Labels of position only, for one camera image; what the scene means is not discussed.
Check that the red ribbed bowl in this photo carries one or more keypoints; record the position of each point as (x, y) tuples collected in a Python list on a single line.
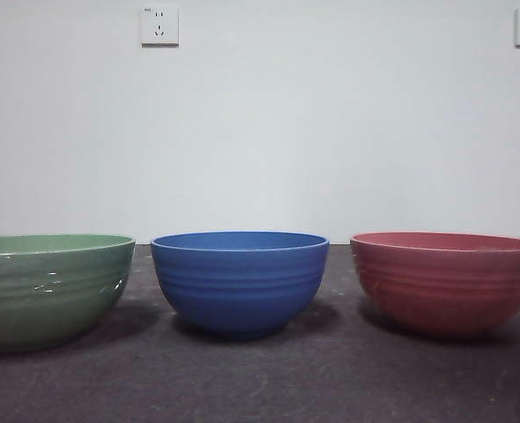
[(445, 291)]

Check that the green ribbed bowl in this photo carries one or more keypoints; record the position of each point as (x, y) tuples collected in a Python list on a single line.
[(39, 304)]

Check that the blue ribbed bowl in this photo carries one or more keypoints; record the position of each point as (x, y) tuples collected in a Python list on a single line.
[(239, 291)]

